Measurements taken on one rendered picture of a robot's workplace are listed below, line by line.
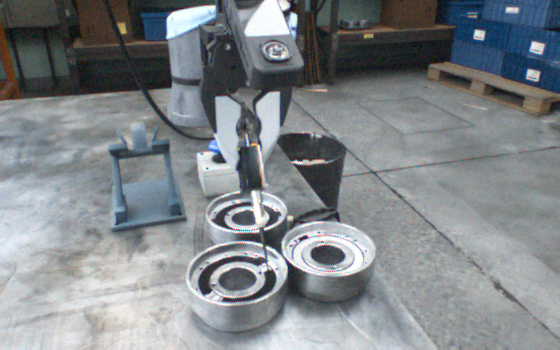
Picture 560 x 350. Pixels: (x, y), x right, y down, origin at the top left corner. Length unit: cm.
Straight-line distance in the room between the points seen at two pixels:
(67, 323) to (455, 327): 140
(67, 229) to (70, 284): 12
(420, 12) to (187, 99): 387
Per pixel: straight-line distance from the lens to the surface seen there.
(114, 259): 61
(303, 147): 202
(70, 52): 394
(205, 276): 51
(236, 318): 47
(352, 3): 494
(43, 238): 69
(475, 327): 177
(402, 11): 462
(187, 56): 98
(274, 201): 63
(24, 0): 430
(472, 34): 463
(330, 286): 50
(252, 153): 50
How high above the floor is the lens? 114
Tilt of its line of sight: 26 degrees down
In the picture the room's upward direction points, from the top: straight up
